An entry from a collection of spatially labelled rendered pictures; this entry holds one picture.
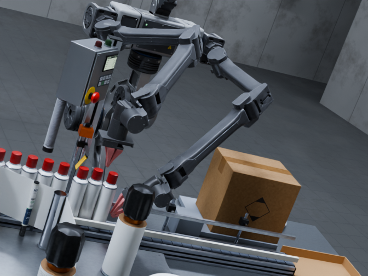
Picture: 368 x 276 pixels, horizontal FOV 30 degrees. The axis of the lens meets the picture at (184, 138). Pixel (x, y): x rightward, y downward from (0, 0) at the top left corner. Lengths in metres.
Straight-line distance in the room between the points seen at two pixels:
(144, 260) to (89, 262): 0.20
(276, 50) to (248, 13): 0.87
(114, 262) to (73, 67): 0.61
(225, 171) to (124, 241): 0.74
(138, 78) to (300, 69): 9.03
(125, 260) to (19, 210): 0.37
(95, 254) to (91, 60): 0.61
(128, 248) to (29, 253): 0.30
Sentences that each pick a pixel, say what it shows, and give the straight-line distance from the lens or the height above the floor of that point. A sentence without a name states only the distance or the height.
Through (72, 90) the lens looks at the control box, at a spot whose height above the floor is 1.33.
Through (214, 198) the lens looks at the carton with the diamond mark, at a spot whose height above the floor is 0.96.
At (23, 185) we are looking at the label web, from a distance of 2.14.
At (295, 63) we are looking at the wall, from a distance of 11.67.
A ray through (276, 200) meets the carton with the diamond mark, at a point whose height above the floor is 1.04.
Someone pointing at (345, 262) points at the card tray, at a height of 0.86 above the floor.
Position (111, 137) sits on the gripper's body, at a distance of 2.00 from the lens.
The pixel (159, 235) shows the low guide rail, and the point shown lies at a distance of 2.38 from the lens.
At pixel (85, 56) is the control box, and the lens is 2.14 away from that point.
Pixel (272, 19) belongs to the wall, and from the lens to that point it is 11.14.
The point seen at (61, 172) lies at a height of 1.06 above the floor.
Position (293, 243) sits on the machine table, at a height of 0.83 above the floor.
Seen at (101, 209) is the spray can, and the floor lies 0.96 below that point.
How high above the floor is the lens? 1.95
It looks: 18 degrees down
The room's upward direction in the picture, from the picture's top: 19 degrees clockwise
